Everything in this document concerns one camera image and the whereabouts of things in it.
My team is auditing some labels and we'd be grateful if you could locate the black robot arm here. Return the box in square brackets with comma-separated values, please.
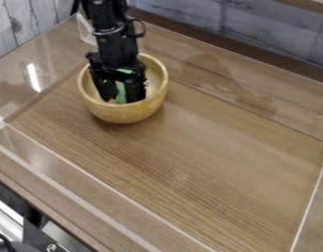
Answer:
[86, 0, 147, 103]

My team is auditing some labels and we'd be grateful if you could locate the round wooden bowl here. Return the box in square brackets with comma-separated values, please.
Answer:
[78, 53, 170, 124]

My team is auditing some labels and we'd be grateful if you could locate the black cable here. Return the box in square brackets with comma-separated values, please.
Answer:
[0, 231, 22, 252]

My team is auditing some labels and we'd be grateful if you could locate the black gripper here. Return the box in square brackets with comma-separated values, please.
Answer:
[86, 26, 147, 103]

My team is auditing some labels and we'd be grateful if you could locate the black metal bracket with bolt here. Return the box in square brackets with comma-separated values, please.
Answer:
[23, 220, 71, 252]

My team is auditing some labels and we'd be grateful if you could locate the clear acrylic corner bracket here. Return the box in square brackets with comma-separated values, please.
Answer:
[76, 12, 98, 46]

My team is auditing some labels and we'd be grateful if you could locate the green rectangular block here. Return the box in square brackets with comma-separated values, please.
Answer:
[117, 69, 133, 104]

